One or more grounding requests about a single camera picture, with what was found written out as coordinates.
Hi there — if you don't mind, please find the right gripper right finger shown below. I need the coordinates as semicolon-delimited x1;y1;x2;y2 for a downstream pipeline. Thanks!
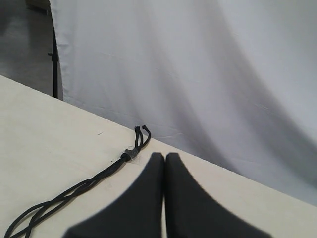
164;153;270;238

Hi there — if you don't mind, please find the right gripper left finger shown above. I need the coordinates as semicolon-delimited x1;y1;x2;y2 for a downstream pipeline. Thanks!
64;153;164;238

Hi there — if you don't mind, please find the grey backdrop cloth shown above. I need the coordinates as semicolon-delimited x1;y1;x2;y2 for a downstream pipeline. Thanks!
51;0;317;205

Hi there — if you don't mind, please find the black stand pole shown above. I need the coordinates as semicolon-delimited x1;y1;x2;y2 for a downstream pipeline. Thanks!
48;26;58;99

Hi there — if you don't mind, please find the grey metal collar ring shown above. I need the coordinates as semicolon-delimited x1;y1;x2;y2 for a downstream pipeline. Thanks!
120;148;139;162

